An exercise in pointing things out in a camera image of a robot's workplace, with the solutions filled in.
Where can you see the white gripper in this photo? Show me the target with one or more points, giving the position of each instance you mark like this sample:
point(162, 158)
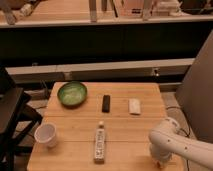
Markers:
point(160, 155)

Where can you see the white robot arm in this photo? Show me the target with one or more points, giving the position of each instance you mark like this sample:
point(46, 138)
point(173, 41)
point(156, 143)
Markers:
point(166, 141)

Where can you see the green ceramic bowl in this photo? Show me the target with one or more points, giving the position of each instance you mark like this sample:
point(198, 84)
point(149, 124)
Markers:
point(72, 94)

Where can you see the white folded cloth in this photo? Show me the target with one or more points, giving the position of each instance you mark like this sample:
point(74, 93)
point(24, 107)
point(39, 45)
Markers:
point(134, 106)

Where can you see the grey panel board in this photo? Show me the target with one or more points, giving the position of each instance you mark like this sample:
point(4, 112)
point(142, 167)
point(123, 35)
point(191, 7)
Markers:
point(195, 94)

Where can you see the black rectangular block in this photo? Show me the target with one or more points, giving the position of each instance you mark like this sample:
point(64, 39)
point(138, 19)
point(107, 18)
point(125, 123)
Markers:
point(106, 103)

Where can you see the white paper cup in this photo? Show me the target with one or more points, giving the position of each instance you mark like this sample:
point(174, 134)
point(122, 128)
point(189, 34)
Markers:
point(46, 134)

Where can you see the black stool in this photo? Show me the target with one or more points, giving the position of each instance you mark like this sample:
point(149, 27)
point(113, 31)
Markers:
point(17, 118)

